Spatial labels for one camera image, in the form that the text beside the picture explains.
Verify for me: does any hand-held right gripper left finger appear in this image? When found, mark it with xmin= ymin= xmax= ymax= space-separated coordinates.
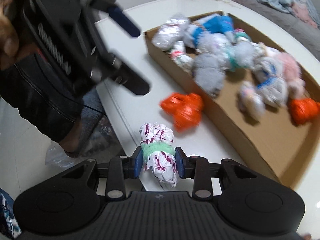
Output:
xmin=61 ymin=146 xmax=144 ymax=200

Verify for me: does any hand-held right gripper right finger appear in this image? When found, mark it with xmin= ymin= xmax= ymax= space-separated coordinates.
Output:
xmin=174 ymin=147 xmax=253 ymax=200

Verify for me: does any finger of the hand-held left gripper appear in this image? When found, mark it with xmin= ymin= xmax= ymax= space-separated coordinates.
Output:
xmin=91 ymin=55 xmax=150 ymax=97
xmin=91 ymin=0 xmax=141 ymax=37

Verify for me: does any white magenta print sock roll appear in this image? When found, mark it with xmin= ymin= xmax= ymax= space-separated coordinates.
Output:
xmin=139 ymin=122 xmax=180 ymax=189

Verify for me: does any cardboard box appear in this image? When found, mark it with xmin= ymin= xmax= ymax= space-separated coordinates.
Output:
xmin=144 ymin=10 xmax=320 ymax=189

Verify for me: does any person's left hand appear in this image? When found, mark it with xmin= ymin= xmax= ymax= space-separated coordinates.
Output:
xmin=0 ymin=0 xmax=28 ymax=63

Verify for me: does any silver white sock roll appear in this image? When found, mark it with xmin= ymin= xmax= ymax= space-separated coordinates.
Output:
xmin=152 ymin=14 xmax=190 ymax=52

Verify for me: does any grey cloth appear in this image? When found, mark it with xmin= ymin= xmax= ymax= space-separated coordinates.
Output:
xmin=81 ymin=87 xmax=105 ymax=128

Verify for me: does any orange sock roll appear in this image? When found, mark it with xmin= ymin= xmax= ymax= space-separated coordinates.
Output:
xmin=289 ymin=98 xmax=319 ymax=125
xmin=160 ymin=92 xmax=204 ymax=132

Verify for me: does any small white pink sock roll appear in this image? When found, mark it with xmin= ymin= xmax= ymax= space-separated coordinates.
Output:
xmin=170 ymin=41 xmax=194 ymax=74

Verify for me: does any person's leg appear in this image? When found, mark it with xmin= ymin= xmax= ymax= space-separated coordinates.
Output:
xmin=59 ymin=127 xmax=85 ymax=158

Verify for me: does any large grey fluffy sock ball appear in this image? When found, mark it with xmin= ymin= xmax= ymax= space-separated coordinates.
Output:
xmin=192 ymin=52 xmax=224 ymax=98

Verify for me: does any person's black denim clothing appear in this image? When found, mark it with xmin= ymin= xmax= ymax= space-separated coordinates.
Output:
xmin=0 ymin=52 xmax=84 ymax=143

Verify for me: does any white sock roll teal band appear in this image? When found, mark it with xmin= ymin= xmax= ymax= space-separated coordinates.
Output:
xmin=200 ymin=33 xmax=237 ymax=72

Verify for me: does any small grey fluffy sock ball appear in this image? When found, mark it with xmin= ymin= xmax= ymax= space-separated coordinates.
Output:
xmin=234 ymin=41 xmax=257 ymax=68

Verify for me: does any white blue striped sock roll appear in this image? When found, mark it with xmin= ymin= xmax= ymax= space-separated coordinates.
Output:
xmin=252 ymin=56 xmax=288 ymax=108

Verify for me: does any blue white printed cloth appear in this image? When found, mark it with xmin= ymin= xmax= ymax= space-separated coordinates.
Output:
xmin=0 ymin=187 xmax=22 ymax=239

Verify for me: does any grey quilted sofa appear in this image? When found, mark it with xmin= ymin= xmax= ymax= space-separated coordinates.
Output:
xmin=230 ymin=0 xmax=320 ymax=62

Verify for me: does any pink fluffy sock ball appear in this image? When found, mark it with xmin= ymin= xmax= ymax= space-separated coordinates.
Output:
xmin=277 ymin=52 xmax=305 ymax=98

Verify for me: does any pink clothing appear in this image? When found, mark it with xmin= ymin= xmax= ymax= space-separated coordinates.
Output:
xmin=291 ymin=2 xmax=317 ymax=27

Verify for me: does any black cable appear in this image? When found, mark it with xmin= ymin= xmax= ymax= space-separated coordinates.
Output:
xmin=67 ymin=97 xmax=102 ymax=112

